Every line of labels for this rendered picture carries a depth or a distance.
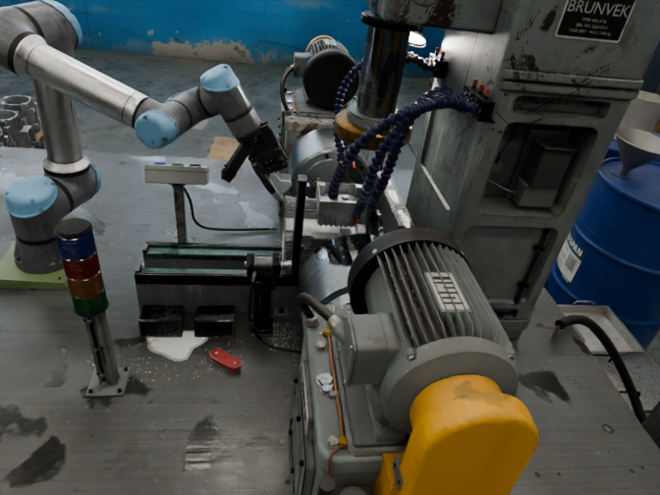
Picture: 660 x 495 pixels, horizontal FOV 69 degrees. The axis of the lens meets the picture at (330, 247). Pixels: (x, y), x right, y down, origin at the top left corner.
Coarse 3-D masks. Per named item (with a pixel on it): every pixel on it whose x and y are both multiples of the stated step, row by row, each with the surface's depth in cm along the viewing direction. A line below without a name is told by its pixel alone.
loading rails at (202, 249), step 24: (144, 264) 130; (168, 264) 131; (192, 264) 132; (216, 264) 133; (240, 264) 134; (144, 288) 122; (168, 288) 123; (192, 288) 124; (216, 288) 125; (240, 288) 126; (288, 288) 128; (288, 312) 130
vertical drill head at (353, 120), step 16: (368, 32) 99; (384, 32) 96; (400, 32) 96; (368, 48) 100; (384, 48) 97; (400, 48) 98; (368, 64) 101; (384, 64) 99; (400, 64) 100; (368, 80) 102; (384, 80) 101; (400, 80) 103; (368, 96) 104; (384, 96) 103; (352, 112) 107; (368, 112) 105; (384, 112) 105; (336, 128) 109; (352, 128) 105; (368, 128) 105; (368, 144) 105
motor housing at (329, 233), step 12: (288, 204) 120; (312, 204) 122; (288, 216) 119; (312, 216) 120; (312, 228) 119; (324, 228) 120; (336, 228) 120; (348, 228) 120; (288, 240) 117; (312, 240) 118; (324, 240) 118; (288, 252) 119
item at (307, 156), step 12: (312, 132) 149; (324, 132) 147; (300, 144) 148; (312, 144) 142; (324, 144) 140; (300, 156) 142; (312, 156) 137; (324, 156) 137; (336, 156) 138; (360, 156) 141; (300, 168) 139; (312, 168) 139; (324, 168) 139; (336, 168) 140; (348, 168) 140; (360, 168) 140; (312, 180) 140; (324, 180) 141; (360, 180) 143; (312, 192) 143
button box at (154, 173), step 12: (156, 168) 136; (168, 168) 136; (180, 168) 137; (192, 168) 137; (204, 168) 138; (156, 180) 137; (168, 180) 137; (180, 180) 138; (192, 180) 138; (204, 180) 139
